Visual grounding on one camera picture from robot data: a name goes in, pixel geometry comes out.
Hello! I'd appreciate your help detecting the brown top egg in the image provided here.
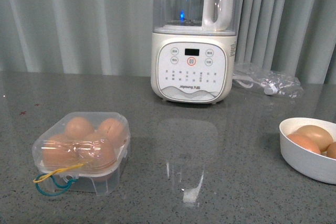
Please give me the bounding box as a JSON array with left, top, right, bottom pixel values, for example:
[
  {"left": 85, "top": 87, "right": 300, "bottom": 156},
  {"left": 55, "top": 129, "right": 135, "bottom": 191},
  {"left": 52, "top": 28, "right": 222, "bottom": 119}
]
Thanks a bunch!
[{"left": 77, "top": 132, "right": 117, "bottom": 173}]

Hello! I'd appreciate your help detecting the brown egg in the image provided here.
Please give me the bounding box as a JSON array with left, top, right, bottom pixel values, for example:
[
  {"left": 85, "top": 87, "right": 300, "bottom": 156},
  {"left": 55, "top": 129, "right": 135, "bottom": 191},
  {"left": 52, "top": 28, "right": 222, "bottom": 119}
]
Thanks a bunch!
[
  {"left": 77, "top": 132, "right": 117, "bottom": 173},
  {"left": 326, "top": 142, "right": 336, "bottom": 159},
  {"left": 287, "top": 133, "right": 321, "bottom": 155}
]

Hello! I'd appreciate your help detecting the clear plastic egg box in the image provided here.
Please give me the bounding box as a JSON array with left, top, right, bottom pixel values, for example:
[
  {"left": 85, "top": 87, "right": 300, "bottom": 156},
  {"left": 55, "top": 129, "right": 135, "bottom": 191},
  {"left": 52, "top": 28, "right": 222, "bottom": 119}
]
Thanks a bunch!
[{"left": 32, "top": 112, "right": 131, "bottom": 197}]

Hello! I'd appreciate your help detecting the brown egg back right box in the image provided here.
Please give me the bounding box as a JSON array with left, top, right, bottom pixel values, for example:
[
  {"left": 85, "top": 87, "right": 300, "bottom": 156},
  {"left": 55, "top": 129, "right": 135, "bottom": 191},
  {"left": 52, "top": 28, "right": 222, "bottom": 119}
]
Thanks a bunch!
[{"left": 97, "top": 118, "right": 127, "bottom": 148}]

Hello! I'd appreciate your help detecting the brown egg box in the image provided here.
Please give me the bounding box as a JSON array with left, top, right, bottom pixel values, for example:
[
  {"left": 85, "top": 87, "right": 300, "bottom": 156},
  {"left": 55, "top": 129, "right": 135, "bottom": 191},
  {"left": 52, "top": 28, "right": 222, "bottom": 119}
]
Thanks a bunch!
[
  {"left": 64, "top": 117, "right": 95, "bottom": 140},
  {"left": 97, "top": 118, "right": 127, "bottom": 148},
  {"left": 41, "top": 134, "right": 78, "bottom": 169}
]

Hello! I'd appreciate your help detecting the brown egg back left box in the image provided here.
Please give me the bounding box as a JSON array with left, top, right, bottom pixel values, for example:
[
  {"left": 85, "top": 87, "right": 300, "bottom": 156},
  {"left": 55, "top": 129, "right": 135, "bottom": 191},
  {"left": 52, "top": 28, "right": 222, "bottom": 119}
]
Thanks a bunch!
[{"left": 64, "top": 117, "right": 95, "bottom": 140}]

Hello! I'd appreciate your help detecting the brown egg front left box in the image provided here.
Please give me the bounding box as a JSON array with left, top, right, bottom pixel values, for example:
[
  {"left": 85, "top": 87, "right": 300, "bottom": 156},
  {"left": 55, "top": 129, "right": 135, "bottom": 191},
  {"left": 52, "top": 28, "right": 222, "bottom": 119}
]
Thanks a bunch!
[{"left": 41, "top": 134, "right": 78, "bottom": 169}]

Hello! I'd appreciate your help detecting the brown egg left in bowl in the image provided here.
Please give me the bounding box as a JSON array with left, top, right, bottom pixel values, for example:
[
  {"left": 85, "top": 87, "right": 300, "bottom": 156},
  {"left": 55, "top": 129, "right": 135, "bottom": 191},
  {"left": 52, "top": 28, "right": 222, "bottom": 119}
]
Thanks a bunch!
[{"left": 287, "top": 133, "right": 321, "bottom": 155}]

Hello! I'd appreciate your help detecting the pale egg behind in bowl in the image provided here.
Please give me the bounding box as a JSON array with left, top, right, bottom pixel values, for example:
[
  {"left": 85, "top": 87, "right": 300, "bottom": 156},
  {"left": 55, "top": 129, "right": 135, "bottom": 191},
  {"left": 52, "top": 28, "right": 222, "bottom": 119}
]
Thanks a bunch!
[{"left": 295, "top": 125, "right": 334, "bottom": 152}]

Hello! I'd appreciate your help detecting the brown egg right in bowl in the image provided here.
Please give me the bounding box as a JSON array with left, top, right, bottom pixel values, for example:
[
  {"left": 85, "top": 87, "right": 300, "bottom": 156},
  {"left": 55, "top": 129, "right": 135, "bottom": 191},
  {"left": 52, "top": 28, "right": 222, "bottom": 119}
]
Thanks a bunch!
[{"left": 326, "top": 142, "right": 336, "bottom": 159}]

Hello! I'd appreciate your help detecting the white soy milk maker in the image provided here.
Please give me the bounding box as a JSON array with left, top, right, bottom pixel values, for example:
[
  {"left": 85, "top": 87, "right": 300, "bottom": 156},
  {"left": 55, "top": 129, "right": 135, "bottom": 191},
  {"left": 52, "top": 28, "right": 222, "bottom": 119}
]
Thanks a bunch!
[{"left": 151, "top": 0, "right": 242, "bottom": 104}]

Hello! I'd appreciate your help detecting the clear plastic bag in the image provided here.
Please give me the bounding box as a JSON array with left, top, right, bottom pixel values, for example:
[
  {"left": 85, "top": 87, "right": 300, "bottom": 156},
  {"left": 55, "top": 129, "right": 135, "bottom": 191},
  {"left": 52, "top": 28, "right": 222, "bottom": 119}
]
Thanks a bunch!
[{"left": 233, "top": 62, "right": 303, "bottom": 98}]

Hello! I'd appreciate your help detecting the yellow rubber band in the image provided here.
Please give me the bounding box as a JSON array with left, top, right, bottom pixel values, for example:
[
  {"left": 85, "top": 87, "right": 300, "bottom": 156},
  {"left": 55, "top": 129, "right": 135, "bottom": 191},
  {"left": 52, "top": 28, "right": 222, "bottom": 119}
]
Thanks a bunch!
[{"left": 33, "top": 163, "right": 84, "bottom": 184}]

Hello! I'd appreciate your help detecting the white bowl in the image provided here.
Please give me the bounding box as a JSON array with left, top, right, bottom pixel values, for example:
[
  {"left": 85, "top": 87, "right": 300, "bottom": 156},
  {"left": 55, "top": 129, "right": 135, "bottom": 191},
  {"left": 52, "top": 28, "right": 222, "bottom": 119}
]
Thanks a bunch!
[{"left": 279, "top": 118, "right": 335, "bottom": 185}]

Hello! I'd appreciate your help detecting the blue rubber band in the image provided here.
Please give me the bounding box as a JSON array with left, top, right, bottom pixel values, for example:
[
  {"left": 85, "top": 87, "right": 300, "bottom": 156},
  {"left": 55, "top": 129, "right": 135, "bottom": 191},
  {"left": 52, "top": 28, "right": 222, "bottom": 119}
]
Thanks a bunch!
[{"left": 34, "top": 174, "right": 78, "bottom": 197}]

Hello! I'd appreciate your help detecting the white power cable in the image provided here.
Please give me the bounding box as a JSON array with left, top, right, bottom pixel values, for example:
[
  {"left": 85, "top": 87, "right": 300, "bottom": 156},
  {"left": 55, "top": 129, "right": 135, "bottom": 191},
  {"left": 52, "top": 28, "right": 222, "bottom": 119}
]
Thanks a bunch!
[{"left": 232, "top": 73, "right": 278, "bottom": 96}]

